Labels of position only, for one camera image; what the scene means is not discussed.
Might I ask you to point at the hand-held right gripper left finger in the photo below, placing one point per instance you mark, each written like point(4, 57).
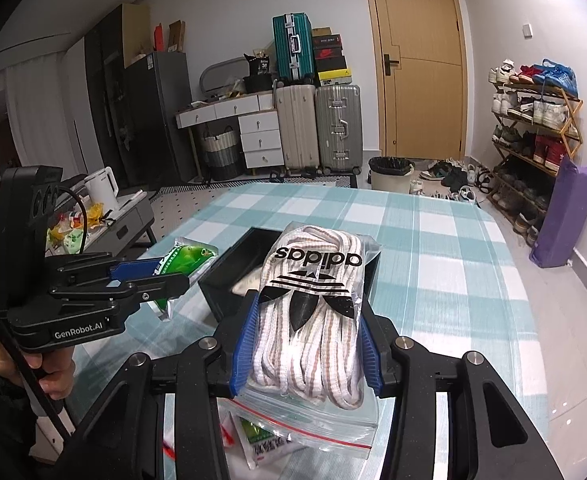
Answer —
point(243, 345)

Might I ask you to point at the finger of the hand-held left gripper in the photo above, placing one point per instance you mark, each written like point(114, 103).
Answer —
point(133, 269)
point(163, 285)

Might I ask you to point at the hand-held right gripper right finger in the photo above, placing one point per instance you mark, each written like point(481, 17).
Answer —
point(373, 355)

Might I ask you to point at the green white packet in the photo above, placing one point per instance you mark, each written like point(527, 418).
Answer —
point(188, 255)
point(261, 445)

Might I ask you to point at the black cardboard box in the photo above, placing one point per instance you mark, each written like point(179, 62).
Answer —
point(228, 285)

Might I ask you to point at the bagged white shoelaces black logo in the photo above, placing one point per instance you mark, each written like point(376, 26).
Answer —
point(308, 350)

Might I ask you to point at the person's left hand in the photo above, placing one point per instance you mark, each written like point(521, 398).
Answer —
point(58, 377)

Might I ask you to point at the grey coffee table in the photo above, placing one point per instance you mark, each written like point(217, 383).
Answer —
point(128, 220)

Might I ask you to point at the green snack bag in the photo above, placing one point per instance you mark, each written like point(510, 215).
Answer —
point(73, 241)

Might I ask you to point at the yellow snack bag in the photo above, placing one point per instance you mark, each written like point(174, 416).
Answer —
point(96, 212)

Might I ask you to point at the white electric kettle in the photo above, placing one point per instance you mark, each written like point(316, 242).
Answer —
point(101, 187)

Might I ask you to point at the teal checked tablecloth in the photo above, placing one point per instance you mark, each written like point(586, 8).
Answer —
point(423, 260)

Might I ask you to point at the white curtain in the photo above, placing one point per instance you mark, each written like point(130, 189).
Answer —
point(33, 110)

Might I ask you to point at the woven laundry basket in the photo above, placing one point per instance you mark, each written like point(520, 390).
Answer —
point(222, 152)

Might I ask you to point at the dark refrigerator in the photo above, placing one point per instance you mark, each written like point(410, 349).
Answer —
point(158, 115)

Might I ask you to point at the tall dark cabinet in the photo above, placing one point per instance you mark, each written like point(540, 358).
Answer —
point(106, 90)

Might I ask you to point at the white desk with drawers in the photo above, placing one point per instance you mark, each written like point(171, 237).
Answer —
point(261, 135)

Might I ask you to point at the white trash bin black liner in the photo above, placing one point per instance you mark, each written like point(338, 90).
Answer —
point(391, 175)

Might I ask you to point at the scattered shoes pile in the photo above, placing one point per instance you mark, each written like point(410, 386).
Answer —
point(453, 177)

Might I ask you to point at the beige suitcase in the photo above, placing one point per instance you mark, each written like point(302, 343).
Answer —
point(296, 127)

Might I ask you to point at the silver suitcase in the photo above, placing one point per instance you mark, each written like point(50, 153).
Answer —
point(338, 130)

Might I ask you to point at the black bag white label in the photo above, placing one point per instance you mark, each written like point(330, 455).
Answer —
point(258, 72)

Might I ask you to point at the brown cardboard box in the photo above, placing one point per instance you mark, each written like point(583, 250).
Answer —
point(176, 36)

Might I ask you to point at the purple fabric bag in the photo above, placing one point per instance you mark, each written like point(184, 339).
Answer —
point(566, 215)

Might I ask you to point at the wooden door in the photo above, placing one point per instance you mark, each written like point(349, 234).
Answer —
point(423, 110)

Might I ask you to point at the teal suitcase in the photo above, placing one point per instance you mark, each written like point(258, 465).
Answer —
point(293, 50)

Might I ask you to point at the yellow black shoe box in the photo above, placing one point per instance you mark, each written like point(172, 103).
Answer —
point(335, 77)

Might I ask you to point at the plain black shoe box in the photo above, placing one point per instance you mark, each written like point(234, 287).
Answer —
point(331, 65)

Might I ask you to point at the red black shoe box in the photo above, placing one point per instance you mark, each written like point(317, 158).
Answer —
point(329, 53)

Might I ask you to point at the black shoe box white label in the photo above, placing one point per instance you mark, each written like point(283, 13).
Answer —
point(327, 41)

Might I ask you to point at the wooden shoe rack with shoes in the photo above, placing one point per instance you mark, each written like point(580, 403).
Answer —
point(543, 110)

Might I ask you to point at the grey oval frame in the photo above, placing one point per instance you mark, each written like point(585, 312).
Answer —
point(218, 72)

